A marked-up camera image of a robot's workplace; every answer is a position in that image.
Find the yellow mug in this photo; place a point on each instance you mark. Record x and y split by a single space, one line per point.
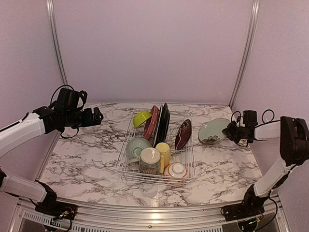
165 155

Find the patterned cream mug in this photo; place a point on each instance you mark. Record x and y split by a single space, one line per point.
149 161

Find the white wire dish rack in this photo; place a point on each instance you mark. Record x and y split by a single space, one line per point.
184 156

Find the aluminium left corner post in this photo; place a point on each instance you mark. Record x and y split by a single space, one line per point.
55 39

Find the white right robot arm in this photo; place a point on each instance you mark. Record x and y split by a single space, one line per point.
294 151

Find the aluminium corner post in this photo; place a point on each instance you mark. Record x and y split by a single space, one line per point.
55 39
246 53

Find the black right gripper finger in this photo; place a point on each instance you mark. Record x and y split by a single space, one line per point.
230 136
226 130

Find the aluminium right corner post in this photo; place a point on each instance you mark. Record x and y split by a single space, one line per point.
246 53

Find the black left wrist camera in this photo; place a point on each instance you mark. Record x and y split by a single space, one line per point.
71 100

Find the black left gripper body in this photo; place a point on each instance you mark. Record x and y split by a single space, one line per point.
72 120

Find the black striped cream plate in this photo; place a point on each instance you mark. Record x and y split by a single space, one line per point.
163 124

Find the red plate with teal flower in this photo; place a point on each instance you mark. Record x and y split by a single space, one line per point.
157 124

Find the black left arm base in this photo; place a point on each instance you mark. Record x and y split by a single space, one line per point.
51 206

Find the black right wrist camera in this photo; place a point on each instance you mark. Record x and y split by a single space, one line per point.
250 118

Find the dark red floral plate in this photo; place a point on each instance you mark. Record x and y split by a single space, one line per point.
183 134

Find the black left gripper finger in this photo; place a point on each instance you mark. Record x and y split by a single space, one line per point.
96 113
98 121

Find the aluminium front rail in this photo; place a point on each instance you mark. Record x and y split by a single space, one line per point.
94 217

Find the lime green bowl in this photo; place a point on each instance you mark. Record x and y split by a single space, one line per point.
141 117

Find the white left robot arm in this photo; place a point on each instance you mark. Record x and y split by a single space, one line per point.
23 147

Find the orange rimmed white bowl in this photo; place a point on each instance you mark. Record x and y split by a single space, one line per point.
175 174

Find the pink polka dot plate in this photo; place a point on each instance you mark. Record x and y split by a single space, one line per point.
151 123

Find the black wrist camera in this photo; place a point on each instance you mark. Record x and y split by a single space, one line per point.
250 118
71 100

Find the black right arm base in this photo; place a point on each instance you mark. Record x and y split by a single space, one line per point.
239 211

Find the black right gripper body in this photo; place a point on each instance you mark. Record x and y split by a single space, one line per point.
237 133

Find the light blue bowl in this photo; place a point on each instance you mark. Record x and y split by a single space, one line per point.
133 150

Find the light blue floral plate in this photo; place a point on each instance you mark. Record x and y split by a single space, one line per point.
212 131

